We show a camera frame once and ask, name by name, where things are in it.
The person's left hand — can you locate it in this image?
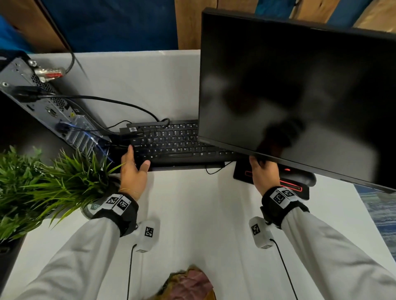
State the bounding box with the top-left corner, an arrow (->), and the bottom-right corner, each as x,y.
119,144 -> 151,202

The person's right hand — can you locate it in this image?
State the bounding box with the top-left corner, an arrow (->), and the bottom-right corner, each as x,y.
249,156 -> 281,197

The black computer mouse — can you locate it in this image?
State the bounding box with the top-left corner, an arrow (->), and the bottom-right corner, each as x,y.
280,171 -> 317,187

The small black labelled adapter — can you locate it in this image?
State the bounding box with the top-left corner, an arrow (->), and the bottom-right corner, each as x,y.
120,123 -> 144,136

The patterned round saucer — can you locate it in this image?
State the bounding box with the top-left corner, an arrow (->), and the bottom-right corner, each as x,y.
81,197 -> 103,220

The black keyboard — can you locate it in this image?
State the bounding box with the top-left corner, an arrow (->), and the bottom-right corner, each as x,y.
128,120 -> 248,166

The grassy green plant dark pot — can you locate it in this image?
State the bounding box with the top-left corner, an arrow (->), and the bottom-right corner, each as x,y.
24,148 -> 124,228

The bushy green plant grey pot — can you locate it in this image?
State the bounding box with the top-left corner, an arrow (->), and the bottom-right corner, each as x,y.
0,145 -> 47,245

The yellow and green cleaning cloth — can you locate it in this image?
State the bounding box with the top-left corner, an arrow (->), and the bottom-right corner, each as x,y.
154,265 -> 217,300

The person's right forearm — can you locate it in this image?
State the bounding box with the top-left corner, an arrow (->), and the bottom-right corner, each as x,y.
280,209 -> 396,300

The person's left forearm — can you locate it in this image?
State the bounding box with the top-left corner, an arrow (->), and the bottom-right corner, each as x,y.
15,216 -> 121,300

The right marker wristband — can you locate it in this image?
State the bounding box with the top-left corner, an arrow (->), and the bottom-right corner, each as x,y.
261,186 -> 310,229

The marker wristband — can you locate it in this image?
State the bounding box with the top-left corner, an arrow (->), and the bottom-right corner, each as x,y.
92,192 -> 139,238
261,186 -> 310,229

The left marker wristband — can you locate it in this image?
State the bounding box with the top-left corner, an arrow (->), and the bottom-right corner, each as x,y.
92,192 -> 139,238

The black monitor with red-striped stand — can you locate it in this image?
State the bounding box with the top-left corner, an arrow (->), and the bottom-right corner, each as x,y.
198,7 -> 396,202

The white partition panel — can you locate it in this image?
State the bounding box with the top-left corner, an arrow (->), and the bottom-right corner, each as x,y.
29,49 -> 201,134

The black desktop computer tower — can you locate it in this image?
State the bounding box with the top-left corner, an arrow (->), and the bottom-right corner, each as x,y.
0,51 -> 112,155

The silver security lock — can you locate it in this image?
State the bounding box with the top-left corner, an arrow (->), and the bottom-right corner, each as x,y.
28,60 -> 66,82

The blue network cable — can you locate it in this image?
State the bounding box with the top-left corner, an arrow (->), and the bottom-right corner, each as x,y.
59,122 -> 113,163

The thin black keyboard cable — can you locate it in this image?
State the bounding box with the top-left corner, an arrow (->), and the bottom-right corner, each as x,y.
205,161 -> 236,176

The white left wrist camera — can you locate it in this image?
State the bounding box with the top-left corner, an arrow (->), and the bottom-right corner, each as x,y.
135,218 -> 160,253

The thick black computer cable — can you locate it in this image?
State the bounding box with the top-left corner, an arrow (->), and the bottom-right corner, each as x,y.
12,86 -> 161,123

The black left camera cable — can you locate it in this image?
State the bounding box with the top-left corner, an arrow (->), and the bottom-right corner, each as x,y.
126,244 -> 138,300

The black camera cable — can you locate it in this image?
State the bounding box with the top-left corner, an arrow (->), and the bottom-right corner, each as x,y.
126,244 -> 138,300
269,238 -> 299,300

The black right camera cable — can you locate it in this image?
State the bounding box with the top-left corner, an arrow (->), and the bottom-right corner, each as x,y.
269,238 -> 299,300

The black lock cable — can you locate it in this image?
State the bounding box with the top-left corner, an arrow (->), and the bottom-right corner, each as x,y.
63,51 -> 76,75

